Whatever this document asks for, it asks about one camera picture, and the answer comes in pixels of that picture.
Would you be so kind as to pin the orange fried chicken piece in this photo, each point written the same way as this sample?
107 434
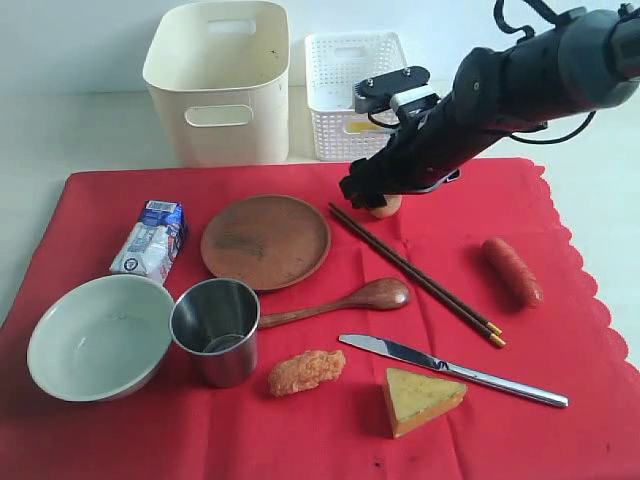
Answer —
305 371

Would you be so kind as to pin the yellow cheese wedge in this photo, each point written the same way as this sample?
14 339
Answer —
413 400

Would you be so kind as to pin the white perforated plastic basket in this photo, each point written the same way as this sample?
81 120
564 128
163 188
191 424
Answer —
334 63

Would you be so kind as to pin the stainless steel cup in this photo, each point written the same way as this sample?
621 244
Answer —
216 323

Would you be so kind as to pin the brown wooden plate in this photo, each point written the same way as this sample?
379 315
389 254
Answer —
267 241

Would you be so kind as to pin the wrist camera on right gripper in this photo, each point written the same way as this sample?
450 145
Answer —
394 90

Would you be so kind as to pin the red sausage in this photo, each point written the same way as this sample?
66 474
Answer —
513 271

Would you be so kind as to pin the brown egg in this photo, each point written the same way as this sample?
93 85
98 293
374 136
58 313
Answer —
392 205

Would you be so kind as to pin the brown wooden spoon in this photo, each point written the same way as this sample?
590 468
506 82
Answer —
382 295

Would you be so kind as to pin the cream plastic bin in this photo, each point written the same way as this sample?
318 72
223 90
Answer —
217 72

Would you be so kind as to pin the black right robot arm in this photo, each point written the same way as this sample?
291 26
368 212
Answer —
588 61

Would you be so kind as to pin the blue white milk carton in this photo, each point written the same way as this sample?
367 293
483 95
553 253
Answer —
154 242

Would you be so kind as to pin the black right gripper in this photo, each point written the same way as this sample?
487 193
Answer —
426 148

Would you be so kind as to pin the yellow lemon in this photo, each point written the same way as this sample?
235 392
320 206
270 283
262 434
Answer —
361 127

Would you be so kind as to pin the pale green ceramic bowl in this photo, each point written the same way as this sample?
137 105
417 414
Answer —
101 341

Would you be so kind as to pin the silver table knife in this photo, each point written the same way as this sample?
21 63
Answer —
400 352

